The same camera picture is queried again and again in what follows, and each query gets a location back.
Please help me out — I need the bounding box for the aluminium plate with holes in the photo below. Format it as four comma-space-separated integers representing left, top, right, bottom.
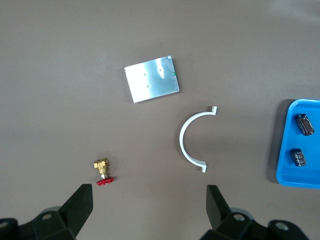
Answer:
123, 54, 181, 104

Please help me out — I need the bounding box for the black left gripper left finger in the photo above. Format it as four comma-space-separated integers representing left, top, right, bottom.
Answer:
0, 183, 94, 240

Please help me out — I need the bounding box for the white semicircular bracket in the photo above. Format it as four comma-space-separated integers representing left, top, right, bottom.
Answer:
178, 105, 218, 174

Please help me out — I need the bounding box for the dark capacitor with white print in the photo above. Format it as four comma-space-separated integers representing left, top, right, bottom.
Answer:
290, 148, 308, 168

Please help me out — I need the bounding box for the blue plastic tray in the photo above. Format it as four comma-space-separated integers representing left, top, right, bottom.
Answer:
275, 98, 320, 190

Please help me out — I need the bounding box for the brass valve with red handle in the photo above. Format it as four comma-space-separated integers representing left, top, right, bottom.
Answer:
93, 157, 117, 188

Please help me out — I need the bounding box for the brown table mat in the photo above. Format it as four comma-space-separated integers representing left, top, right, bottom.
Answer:
0, 0, 320, 240

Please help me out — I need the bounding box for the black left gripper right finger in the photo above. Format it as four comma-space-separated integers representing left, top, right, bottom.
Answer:
201, 184, 311, 240

